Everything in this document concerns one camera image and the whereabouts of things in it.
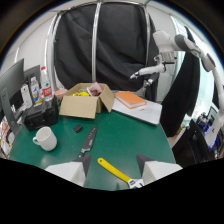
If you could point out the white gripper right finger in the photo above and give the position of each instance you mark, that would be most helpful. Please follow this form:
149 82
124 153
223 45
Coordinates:
155 170

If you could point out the small black clip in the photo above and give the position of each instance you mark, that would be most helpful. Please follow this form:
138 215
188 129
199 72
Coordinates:
78 128

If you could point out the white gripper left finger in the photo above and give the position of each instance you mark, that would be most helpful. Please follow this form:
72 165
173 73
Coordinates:
70 170

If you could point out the white ceramic mug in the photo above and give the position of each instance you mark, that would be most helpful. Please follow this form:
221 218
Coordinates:
45 138

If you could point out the black hanging cloth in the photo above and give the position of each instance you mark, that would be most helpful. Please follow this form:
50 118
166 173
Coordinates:
181 96

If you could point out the clear bottle red label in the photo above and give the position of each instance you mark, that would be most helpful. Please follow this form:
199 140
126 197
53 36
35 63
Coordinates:
45 85

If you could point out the yellow item in box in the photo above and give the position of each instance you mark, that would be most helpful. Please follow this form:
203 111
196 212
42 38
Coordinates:
80 93

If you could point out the black kitchen knife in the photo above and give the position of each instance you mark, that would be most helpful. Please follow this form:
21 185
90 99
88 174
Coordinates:
88 140

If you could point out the orange hardcover book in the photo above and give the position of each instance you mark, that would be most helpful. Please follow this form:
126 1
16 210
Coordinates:
130 99

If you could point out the black storage box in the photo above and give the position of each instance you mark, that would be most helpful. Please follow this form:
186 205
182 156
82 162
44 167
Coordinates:
40 117

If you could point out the black computer monitor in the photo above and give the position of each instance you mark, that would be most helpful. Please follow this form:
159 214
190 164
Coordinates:
10 90

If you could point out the pink packet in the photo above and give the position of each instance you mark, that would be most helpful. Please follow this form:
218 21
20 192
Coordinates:
96 88

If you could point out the black curtain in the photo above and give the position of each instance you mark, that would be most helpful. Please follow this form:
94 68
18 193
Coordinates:
103 43

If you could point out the silver metal frame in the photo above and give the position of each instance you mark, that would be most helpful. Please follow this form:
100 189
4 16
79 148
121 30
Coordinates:
96 40

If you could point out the white carton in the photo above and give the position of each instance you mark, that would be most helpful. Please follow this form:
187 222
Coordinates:
26 95

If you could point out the bottle with yellow label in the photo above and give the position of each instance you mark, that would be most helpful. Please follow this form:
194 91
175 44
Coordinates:
35 90

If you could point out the open cardboard box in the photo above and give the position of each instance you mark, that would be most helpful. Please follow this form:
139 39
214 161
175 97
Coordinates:
85 103

